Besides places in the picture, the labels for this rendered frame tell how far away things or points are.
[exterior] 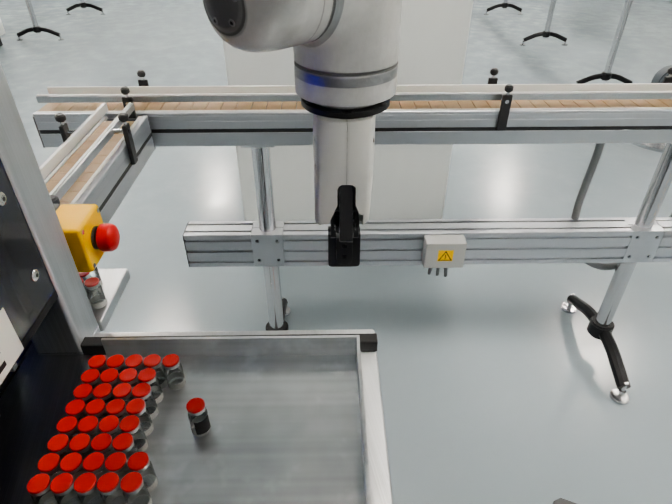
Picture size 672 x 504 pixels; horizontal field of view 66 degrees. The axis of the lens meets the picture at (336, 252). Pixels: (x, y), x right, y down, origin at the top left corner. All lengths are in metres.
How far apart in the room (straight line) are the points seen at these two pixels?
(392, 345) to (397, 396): 0.23
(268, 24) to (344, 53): 0.08
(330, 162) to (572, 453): 1.51
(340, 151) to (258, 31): 0.12
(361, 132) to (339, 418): 0.36
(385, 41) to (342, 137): 0.08
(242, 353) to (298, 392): 0.10
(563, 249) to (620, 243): 0.17
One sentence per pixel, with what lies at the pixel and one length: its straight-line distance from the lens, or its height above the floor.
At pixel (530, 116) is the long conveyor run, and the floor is 0.92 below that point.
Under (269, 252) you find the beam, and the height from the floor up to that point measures 0.48.
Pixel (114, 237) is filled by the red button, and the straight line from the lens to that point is 0.78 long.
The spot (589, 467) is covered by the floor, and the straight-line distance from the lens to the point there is 1.81.
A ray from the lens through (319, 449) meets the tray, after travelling 0.62.
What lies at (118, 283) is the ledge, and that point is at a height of 0.88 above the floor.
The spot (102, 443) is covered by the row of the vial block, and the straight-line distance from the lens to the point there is 0.62.
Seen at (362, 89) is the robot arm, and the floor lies 1.28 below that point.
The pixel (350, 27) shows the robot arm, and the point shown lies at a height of 1.32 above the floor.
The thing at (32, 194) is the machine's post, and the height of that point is 1.12.
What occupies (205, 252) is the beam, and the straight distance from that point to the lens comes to 1.61.
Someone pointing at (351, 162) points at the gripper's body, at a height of 1.22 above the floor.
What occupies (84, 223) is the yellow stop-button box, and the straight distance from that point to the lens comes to 0.77.
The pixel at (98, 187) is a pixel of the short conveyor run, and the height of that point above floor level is 0.92.
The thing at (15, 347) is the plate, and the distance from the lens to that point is 0.65.
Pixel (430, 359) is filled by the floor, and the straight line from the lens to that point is 1.93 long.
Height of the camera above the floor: 1.41
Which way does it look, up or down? 36 degrees down
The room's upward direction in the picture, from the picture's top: straight up
